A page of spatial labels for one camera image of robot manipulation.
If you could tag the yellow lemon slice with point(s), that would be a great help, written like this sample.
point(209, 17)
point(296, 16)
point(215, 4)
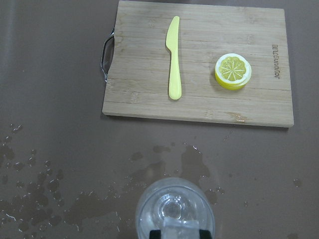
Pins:
point(232, 71)

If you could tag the clear wine glass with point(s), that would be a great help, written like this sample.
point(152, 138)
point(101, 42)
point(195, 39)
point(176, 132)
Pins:
point(175, 206)

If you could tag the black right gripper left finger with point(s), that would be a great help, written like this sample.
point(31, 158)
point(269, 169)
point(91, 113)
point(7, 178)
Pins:
point(155, 234)

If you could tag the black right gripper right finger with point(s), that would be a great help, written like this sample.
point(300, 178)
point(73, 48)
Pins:
point(204, 234)

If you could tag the bamboo cutting board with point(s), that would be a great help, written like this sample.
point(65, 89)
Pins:
point(137, 84)

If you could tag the yellow plastic knife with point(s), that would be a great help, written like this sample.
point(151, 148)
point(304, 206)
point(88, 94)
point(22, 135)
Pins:
point(174, 84)

